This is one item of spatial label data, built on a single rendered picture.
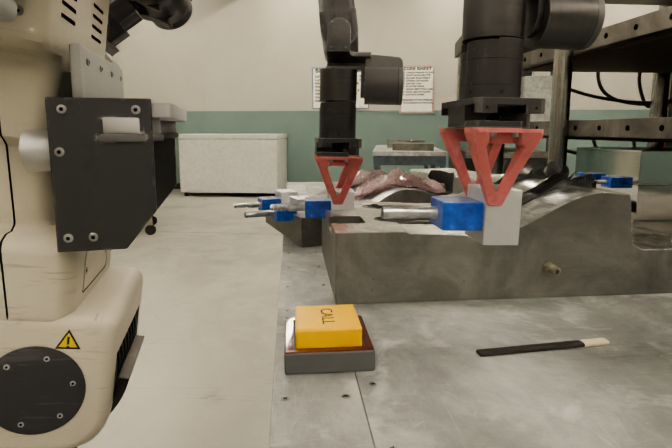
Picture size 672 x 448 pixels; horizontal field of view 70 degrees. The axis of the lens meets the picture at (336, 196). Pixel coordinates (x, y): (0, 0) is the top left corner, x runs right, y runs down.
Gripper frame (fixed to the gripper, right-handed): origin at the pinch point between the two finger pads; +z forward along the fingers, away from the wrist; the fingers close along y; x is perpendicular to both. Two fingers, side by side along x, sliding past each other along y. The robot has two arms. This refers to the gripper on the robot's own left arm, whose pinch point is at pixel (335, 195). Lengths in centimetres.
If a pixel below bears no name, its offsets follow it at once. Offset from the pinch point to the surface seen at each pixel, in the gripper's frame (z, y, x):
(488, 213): -2.7, -31.5, -11.7
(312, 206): 1.4, -2.1, 3.8
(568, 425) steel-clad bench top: 10.7, -44.6, -13.2
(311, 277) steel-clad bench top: 10.9, -7.8, 4.0
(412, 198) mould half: 2.6, 16.8, -16.7
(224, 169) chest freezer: 49, 649, 107
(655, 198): 5, 35, -83
